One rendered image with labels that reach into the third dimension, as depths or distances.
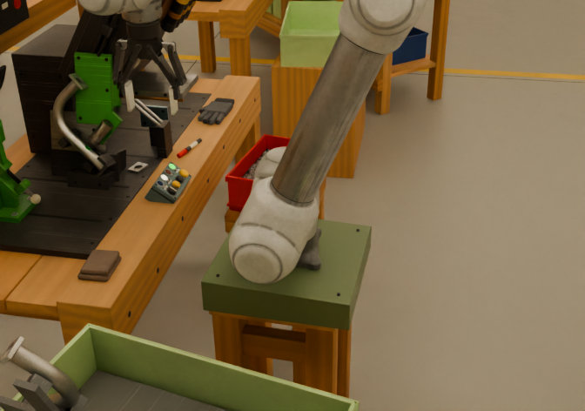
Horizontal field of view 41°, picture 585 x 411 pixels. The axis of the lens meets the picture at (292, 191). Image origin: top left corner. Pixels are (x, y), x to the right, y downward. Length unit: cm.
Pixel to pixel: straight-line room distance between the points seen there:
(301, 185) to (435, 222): 233
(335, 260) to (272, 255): 36
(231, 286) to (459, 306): 166
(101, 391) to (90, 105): 95
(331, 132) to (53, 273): 88
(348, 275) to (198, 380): 47
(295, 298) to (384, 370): 124
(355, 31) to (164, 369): 80
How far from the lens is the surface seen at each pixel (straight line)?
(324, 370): 199
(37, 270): 209
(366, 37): 143
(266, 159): 182
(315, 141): 154
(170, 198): 224
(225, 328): 198
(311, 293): 182
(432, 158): 448
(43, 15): 295
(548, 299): 348
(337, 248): 198
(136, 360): 172
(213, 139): 261
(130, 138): 267
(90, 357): 178
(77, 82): 234
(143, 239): 210
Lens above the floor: 203
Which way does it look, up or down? 30 degrees down
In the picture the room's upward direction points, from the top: 1 degrees counter-clockwise
